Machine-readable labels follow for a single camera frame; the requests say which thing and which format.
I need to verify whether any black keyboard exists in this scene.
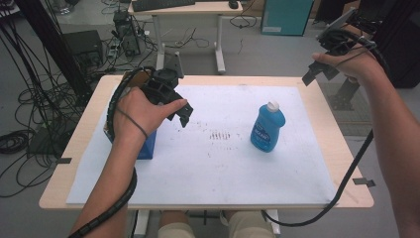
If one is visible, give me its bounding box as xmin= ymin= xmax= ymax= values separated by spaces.
xmin=131 ymin=0 xmax=197 ymax=13

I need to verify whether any white paper sheet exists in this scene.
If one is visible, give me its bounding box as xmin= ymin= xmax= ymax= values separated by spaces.
xmin=65 ymin=84 xmax=340 ymax=206

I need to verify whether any tangle of black floor cables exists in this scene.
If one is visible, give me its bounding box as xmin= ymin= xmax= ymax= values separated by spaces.
xmin=0 ymin=18 xmax=87 ymax=199

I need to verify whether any grey gridded floor mat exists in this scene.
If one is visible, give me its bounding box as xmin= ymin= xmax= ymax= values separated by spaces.
xmin=319 ymin=82 xmax=389 ymax=138

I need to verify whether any dark cabinet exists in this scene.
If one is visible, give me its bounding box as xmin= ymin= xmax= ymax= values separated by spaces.
xmin=373 ymin=0 xmax=420 ymax=89

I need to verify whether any person's leg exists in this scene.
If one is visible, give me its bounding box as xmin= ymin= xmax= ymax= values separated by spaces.
xmin=227 ymin=210 xmax=275 ymax=238
xmin=157 ymin=210 xmax=196 ymax=238

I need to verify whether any white table frame leg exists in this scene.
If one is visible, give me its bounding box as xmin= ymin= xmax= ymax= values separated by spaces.
xmin=133 ymin=209 xmax=152 ymax=238
xmin=265 ymin=209 xmax=282 ymax=236

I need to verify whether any person's left hand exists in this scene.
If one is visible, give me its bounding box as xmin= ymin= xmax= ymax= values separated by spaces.
xmin=113 ymin=87 xmax=188 ymax=142

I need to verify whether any dark upright computer tower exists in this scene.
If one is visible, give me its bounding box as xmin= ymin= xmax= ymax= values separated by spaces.
xmin=112 ymin=10 xmax=142 ymax=58

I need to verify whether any black metal stand post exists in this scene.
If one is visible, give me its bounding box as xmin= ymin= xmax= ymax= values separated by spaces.
xmin=14 ymin=0 xmax=94 ymax=107

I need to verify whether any smooth black gripper cable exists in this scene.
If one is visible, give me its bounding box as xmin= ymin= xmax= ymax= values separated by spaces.
xmin=262 ymin=29 xmax=391 ymax=228

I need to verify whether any black box-shaped computer case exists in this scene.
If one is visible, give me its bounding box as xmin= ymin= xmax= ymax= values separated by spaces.
xmin=61 ymin=30 xmax=104 ymax=74

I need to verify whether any blue cardboard box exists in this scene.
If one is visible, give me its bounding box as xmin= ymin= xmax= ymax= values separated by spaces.
xmin=103 ymin=69 xmax=158 ymax=161

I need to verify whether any blue bottle with white cap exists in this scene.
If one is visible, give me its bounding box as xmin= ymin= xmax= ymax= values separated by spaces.
xmin=250 ymin=100 xmax=286 ymax=154

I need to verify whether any teal cabinet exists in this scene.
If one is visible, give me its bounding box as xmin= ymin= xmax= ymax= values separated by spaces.
xmin=260 ymin=0 xmax=315 ymax=37

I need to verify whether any person's right hand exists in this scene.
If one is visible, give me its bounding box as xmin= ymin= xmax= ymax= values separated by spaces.
xmin=311 ymin=46 xmax=386 ymax=84

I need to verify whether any person's right leg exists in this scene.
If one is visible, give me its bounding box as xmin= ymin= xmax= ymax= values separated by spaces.
xmin=227 ymin=210 xmax=275 ymax=238

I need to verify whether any person's white shoe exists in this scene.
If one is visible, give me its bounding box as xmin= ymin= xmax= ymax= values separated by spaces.
xmin=219 ymin=210 xmax=232 ymax=228

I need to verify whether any black metal stand with base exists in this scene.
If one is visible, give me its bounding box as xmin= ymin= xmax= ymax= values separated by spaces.
xmin=329 ymin=76 xmax=362 ymax=112

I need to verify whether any person's left leg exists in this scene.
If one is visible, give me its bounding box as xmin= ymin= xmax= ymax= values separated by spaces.
xmin=157 ymin=210 xmax=196 ymax=238

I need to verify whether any white-legged wooden desk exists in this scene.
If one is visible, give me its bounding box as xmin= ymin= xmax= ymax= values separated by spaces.
xmin=127 ymin=0 xmax=244 ymax=74

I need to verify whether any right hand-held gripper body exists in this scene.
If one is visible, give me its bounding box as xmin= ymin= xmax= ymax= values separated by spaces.
xmin=315 ymin=7 xmax=368 ymax=58

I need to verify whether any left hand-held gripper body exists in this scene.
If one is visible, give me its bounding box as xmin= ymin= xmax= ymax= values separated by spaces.
xmin=141 ymin=51 xmax=185 ymax=107

